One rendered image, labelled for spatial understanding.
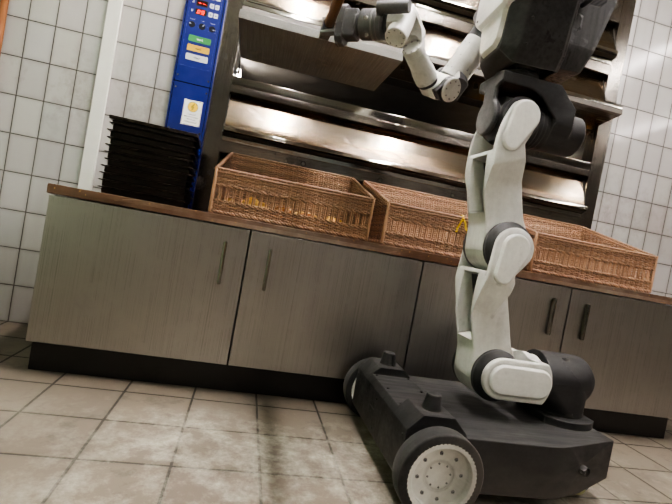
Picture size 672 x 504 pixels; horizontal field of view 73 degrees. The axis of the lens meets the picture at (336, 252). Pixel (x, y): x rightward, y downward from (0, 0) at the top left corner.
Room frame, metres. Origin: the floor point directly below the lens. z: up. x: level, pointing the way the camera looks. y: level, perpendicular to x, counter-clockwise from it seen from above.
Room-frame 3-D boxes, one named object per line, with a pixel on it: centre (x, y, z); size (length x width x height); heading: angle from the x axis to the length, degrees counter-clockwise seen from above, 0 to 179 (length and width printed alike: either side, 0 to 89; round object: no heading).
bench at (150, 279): (1.85, -0.26, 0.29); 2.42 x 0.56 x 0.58; 101
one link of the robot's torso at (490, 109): (1.30, -0.47, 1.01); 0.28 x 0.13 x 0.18; 101
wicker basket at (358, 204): (1.77, 0.21, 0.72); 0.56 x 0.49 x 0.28; 100
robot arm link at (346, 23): (1.39, 0.06, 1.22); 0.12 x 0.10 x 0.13; 66
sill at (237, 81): (2.17, -0.30, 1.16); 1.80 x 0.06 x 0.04; 101
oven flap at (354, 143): (2.15, -0.31, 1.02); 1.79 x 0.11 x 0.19; 101
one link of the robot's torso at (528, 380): (1.30, -0.53, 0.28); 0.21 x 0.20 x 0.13; 101
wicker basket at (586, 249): (2.01, -0.96, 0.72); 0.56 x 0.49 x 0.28; 100
